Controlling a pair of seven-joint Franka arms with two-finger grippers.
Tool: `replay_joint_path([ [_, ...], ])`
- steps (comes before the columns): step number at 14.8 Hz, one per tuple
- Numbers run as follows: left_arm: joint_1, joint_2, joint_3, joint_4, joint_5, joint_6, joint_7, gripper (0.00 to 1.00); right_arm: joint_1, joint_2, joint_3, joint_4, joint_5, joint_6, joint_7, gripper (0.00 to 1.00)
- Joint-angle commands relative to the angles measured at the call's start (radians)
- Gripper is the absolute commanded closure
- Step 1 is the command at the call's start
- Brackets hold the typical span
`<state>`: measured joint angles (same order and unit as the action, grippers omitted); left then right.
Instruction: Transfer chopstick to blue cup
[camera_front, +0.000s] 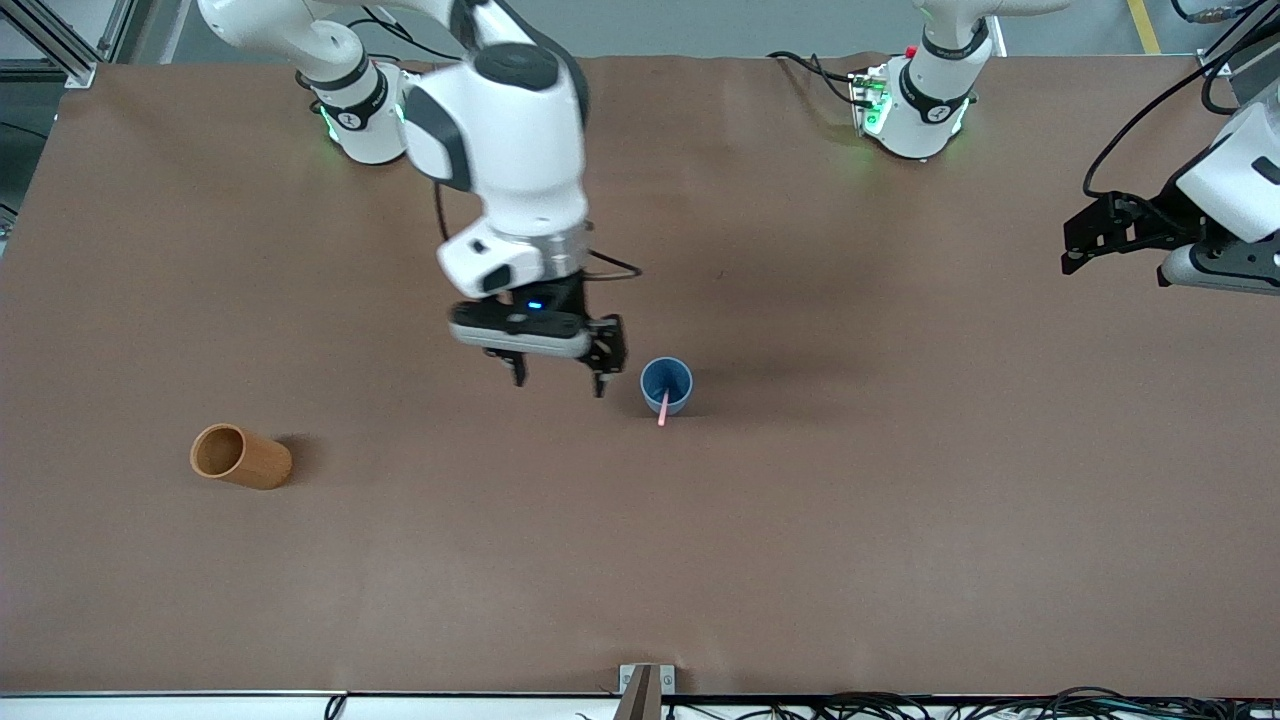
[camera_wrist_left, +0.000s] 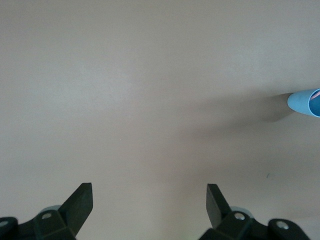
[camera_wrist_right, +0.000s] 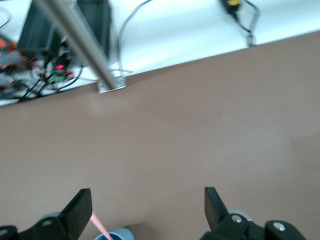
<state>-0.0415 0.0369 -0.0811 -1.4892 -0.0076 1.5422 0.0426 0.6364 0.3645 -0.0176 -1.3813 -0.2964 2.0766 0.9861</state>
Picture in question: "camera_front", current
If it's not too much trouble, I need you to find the black left base cable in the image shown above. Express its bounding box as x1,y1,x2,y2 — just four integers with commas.
767,50,863,107

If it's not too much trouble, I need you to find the brown table cover sheet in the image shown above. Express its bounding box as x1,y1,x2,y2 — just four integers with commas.
0,55,1280,698

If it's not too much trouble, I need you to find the blue cup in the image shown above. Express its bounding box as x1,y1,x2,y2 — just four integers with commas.
640,356,695,417

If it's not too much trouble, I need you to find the black base cable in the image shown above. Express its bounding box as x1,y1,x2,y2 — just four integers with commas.
355,8,451,71
767,50,863,107

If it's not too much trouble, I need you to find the aluminium frame post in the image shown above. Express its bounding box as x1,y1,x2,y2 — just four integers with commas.
98,0,163,64

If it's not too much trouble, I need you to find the aluminium corner bracket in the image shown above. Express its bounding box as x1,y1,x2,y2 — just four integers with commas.
1197,42,1256,81

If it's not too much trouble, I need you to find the aluminium frame profile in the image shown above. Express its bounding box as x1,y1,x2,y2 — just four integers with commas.
0,0,101,89

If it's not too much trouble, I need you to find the black right base cable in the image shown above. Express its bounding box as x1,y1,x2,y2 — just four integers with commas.
355,8,451,71

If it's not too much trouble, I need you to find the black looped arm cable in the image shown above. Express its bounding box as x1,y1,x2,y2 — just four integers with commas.
1198,55,1246,117

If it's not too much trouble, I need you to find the brown cylindrical cup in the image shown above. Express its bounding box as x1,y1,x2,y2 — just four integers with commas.
190,424,294,491

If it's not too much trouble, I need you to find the aluminium camera pole bracket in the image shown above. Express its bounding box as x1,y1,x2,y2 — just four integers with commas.
619,663,677,720

